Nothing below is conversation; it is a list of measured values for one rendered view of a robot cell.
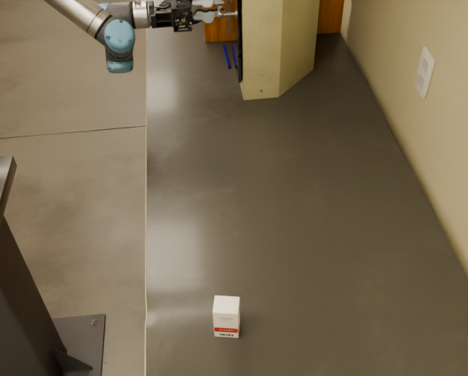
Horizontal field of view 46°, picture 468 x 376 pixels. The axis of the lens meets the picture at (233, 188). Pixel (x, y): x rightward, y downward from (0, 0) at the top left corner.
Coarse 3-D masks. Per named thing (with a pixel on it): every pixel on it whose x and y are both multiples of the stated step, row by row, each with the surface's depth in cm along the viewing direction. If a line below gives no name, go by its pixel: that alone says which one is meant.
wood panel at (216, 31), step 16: (224, 0) 184; (320, 0) 188; (336, 0) 189; (224, 16) 189; (320, 16) 193; (336, 16) 193; (208, 32) 192; (224, 32) 193; (320, 32) 197; (336, 32) 198
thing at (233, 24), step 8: (232, 0) 161; (232, 8) 163; (232, 16) 166; (232, 24) 168; (232, 32) 171; (232, 40) 174; (240, 40) 155; (232, 48) 177; (240, 48) 157; (240, 56) 159; (240, 64) 161; (240, 72) 162; (240, 80) 164
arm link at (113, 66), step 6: (108, 54) 148; (132, 54) 154; (108, 60) 152; (114, 60) 150; (120, 60) 149; (126, 60) 152; (132, 60) 153; (108, 66) 152; (114, 66) 151; (120, 66) 151; (126, 66) 152; (132, 66) 154; (114, 72) 155; (120, 72) 156; (126, 72) 157
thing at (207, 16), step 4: (216, 8) 159; (196, 12) 157; (200, 12) 158; (204, 12) 158; (208, 12) 158; (212, 12) 158; (216, 12) 158; (196, 16) 158; (200, 16) 158; (204, 16) 158; (208, 16) 158; (212, 16) 157; (204, 20) 156; (208, 20) 156; (212, 20) 156
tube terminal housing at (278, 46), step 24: (264, 0) 147; (288, 0) 150; (312, 0) 160; (264, 24) 152; (288, 24) 155; (312, 24) 166; (264, 48) 157; (288, 48) 161; (312, 48) 173; (264, 72) 163; (288, 72) 167; (264, 96) 168
